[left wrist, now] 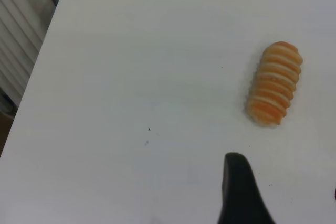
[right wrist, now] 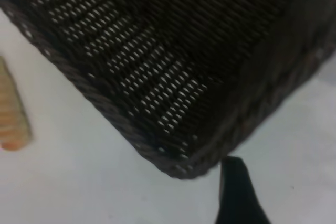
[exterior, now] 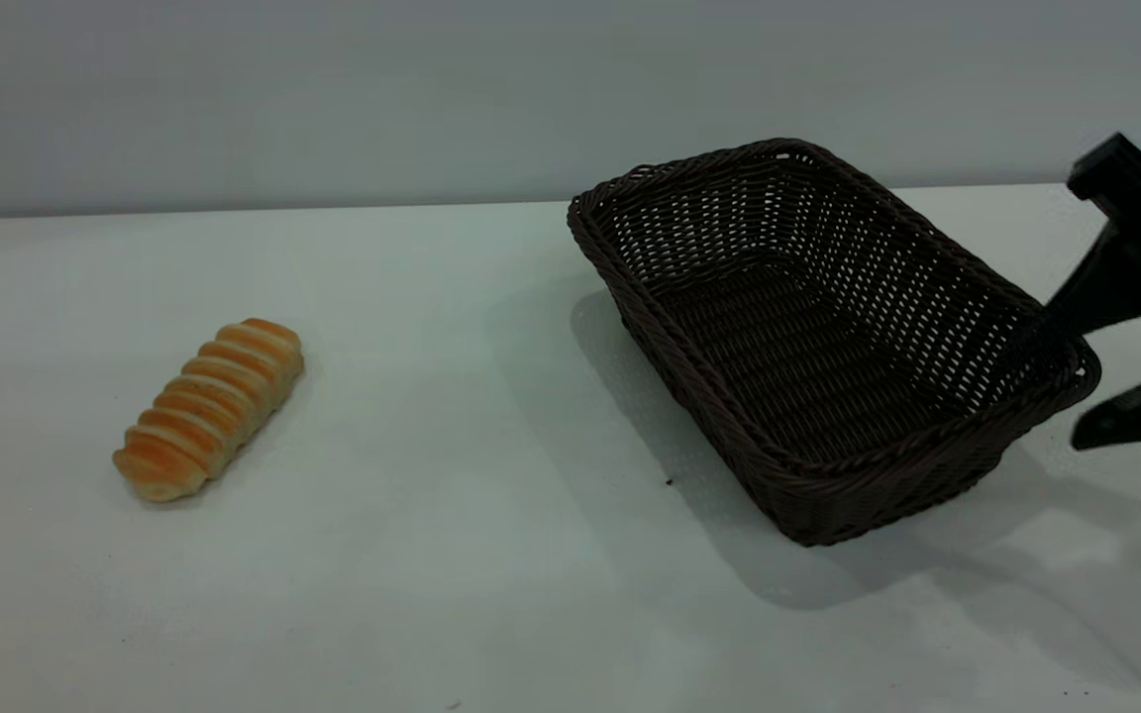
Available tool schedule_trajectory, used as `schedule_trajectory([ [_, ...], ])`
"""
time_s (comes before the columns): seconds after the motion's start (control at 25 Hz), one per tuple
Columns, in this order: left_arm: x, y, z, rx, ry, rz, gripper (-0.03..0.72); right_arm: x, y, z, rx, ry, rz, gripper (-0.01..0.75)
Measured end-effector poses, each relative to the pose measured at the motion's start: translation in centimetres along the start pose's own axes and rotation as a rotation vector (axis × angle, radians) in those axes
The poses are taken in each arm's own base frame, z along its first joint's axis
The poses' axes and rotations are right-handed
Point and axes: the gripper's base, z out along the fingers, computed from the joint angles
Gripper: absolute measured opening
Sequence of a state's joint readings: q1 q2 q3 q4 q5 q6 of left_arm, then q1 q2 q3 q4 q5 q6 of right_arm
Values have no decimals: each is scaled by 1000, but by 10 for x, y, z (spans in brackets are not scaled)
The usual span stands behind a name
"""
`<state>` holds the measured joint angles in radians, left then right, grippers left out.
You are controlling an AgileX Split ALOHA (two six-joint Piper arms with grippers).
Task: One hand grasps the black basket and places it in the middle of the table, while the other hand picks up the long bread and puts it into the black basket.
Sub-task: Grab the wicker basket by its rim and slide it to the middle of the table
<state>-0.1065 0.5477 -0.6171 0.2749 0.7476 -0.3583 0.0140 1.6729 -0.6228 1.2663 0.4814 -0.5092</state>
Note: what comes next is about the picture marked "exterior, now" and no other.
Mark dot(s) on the dark brown woven basket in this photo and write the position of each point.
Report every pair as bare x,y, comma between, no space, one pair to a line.
818,356

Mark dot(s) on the ridged golden bread roll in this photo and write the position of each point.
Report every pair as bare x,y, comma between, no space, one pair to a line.
209,406

